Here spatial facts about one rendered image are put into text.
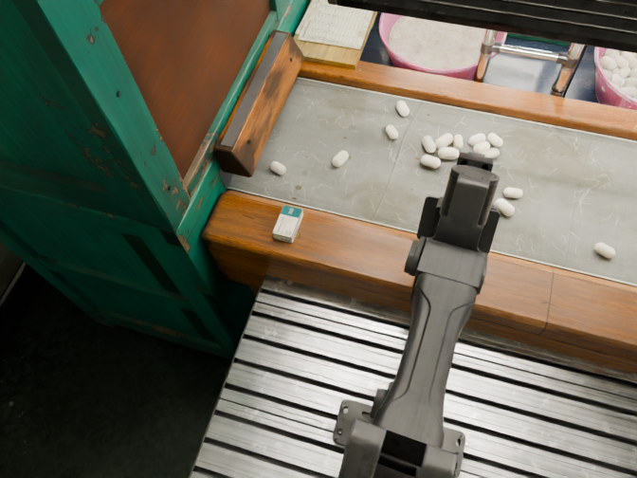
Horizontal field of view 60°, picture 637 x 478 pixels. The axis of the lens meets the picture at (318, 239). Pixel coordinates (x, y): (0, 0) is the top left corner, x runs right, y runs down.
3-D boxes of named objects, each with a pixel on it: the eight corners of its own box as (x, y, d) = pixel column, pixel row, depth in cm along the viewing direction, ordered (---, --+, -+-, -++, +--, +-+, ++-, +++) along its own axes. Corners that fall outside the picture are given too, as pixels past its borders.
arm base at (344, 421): (341, 387, 84) (328, 433, 81) (474, 424, 80) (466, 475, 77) (342, 398, 91) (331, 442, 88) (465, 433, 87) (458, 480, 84)
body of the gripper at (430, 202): (427, 192, 78) (421, 207, 71) (500, 208, 76) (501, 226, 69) (417, 234, 81) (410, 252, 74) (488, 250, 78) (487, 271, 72)
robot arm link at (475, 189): (439, 157, 69) (426, 181, 58) (509, 174, 67) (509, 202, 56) (416, 242, 73) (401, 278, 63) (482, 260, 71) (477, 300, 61)
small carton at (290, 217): (292, 244, 94) (291, 238, 93) (273, 238, 95) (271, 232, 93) (303, 214, 97) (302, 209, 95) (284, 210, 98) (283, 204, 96)
